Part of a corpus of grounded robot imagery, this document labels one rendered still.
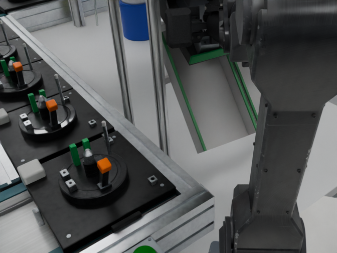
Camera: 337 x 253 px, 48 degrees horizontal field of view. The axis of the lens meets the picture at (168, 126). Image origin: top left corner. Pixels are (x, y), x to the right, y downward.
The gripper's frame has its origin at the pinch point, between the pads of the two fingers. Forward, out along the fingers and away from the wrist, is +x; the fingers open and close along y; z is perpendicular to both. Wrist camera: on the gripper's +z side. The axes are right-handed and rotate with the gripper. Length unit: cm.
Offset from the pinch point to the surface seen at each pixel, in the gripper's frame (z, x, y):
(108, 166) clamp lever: -22.5, -5.2, 21.4
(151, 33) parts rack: -2.5, 9.1, 8.7
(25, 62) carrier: -16, 66, 38
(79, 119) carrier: -24.6, 27.3, 24.7
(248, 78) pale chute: -15.5, 12.8, -14.5
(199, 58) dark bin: -6.3, -1.1, 2.5
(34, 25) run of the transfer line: -11, 124, 37
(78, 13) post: -7, 119, 17
